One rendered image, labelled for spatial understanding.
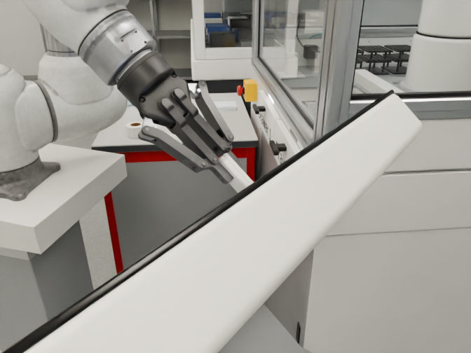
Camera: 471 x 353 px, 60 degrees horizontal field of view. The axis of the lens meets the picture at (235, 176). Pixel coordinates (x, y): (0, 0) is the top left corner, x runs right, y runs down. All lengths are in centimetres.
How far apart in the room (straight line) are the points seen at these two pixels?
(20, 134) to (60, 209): 19
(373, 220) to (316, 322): 30
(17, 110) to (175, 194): 72
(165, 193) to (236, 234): 136
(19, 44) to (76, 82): 482
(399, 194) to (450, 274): 28
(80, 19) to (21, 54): 533
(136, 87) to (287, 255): 39
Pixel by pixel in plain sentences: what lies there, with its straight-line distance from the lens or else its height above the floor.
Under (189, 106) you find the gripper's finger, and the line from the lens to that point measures 57.
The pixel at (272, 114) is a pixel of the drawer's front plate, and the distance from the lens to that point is 119.
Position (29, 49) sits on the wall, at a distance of 584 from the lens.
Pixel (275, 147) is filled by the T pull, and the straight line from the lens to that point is 101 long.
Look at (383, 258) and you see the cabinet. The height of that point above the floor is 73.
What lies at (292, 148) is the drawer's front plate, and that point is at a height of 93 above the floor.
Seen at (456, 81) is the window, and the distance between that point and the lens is 87.
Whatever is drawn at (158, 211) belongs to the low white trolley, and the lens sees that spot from 159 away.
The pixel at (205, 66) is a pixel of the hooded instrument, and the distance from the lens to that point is 208.
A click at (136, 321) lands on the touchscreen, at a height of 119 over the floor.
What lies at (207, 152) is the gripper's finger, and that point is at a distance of 56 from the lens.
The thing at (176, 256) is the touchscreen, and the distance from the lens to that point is 18.
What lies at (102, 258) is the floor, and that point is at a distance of 220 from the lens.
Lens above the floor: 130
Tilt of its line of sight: 27 degrees down
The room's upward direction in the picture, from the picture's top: straight up
